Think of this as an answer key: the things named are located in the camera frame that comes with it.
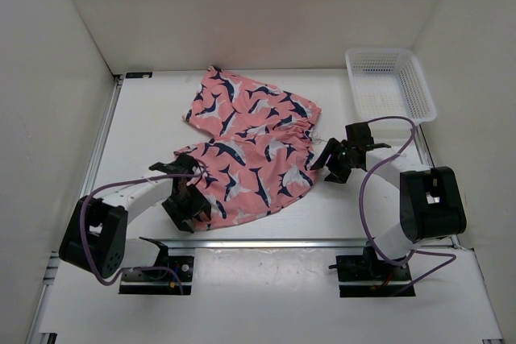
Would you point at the pink shark print shorts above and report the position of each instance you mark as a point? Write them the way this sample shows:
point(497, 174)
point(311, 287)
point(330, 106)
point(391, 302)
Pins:
point(259, 153)

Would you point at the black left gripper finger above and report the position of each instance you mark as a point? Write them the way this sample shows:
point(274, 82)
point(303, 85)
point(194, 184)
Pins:
point(182, 222)
point(202, 211)

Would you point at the white plastic mesh basket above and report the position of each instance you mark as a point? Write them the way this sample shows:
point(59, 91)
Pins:
point(389, 81)

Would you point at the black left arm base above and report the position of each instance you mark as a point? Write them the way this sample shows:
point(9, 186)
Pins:
point(162, 282)

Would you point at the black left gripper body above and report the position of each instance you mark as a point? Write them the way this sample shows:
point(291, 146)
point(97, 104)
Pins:
point(184, 205)

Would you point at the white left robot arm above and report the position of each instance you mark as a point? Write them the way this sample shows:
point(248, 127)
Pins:
point(96, 237)

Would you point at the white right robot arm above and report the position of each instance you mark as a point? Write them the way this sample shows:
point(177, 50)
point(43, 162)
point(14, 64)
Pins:
point(430, 205)

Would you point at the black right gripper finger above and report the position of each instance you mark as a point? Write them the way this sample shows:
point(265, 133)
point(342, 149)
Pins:
point(332, 148)
point(339, 178)

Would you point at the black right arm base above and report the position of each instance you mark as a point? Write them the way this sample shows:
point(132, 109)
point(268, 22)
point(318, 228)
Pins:
point(359, 277)

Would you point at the black label sticker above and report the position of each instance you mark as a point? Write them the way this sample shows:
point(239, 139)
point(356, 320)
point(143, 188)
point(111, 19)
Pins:
point(138, 75)

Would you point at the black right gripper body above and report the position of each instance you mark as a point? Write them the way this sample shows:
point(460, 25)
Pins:
point(344, 155)

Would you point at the aluminium table frame rail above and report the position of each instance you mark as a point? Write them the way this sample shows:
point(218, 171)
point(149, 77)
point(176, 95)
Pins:
point(264, 282)

